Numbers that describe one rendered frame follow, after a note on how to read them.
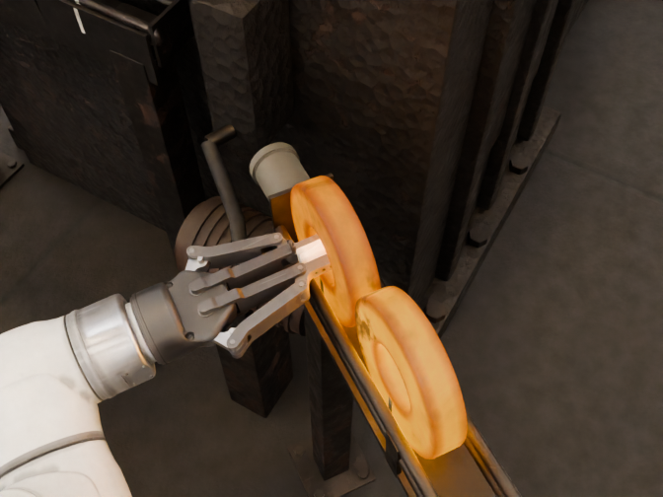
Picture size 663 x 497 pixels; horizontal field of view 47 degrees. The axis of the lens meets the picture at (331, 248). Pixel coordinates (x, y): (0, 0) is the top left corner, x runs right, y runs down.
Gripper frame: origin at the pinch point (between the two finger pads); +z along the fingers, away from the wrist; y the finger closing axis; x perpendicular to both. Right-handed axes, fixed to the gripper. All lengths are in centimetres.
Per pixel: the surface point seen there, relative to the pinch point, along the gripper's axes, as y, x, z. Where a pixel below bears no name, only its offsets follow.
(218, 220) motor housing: -21.3, -17.3, -8.2
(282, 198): -7.9, 0.2, -2.0
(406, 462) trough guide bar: 22.4, -0.7, -3.3
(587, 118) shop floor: -51, -79, 86
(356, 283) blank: 6.6, 3.4, -0.2
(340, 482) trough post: 3, -70, -6
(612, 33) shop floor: -74, -81, 110
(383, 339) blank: 13.5, 5.0, -0.9
